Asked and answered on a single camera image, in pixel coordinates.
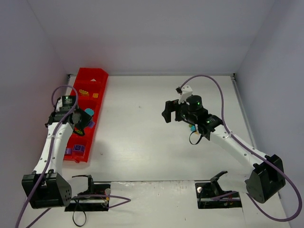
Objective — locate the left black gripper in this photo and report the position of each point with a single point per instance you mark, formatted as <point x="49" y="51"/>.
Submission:
<point x="83" y="121"/>

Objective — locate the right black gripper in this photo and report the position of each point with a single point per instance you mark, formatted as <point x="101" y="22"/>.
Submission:
<point x="178" y="111"/>

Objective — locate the teal oval lego piece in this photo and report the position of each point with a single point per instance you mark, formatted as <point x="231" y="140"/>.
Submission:
<point x="90" y="111"/>

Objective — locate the yellow black striped lego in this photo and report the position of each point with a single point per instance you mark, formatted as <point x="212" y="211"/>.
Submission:
<point x="84" y="93"/>

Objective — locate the yellow blue green lego stack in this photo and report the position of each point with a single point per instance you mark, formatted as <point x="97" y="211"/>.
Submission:
<point x="193" y="129"/>

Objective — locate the purple yellow striped lego stack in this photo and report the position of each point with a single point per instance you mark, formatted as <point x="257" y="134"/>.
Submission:
<point x="91" y="124"/>

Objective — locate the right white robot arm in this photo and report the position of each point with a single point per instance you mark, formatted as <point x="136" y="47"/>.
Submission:
<point x="263" y="173"/>

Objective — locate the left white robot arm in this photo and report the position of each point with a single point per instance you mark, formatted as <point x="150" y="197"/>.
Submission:
<point x="45" y="187"/>

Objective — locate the small purple lego in bin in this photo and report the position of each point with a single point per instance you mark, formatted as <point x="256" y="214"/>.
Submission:
<point x="68" y="151"/>

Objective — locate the red divided plastic bin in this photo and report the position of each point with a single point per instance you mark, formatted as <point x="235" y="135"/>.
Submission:
<point x="82" y="81"/>

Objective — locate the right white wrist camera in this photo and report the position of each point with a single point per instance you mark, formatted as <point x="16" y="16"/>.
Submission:
<point x="184" y="92"/>

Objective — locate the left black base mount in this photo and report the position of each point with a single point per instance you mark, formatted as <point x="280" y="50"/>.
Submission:
<point x="86" y="194"/>

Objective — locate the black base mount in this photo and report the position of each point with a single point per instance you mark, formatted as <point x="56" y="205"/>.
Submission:
<point x="86" y="194"/>
<point x="210" y="195"/>

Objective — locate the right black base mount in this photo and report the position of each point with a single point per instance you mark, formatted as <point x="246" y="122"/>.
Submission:
<point x="210" y="195"/>

